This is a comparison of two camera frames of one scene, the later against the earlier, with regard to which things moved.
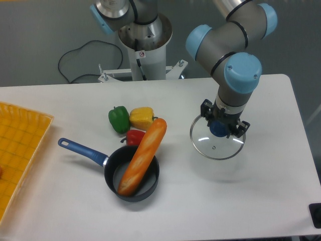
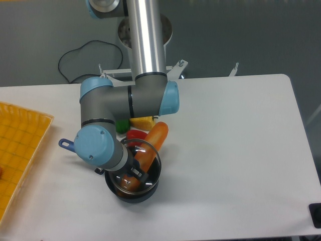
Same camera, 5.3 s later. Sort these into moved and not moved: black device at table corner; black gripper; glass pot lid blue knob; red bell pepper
Moved: glass pot lid blue knob; black gripper
Not moved: red bell pepper; black device at table corner
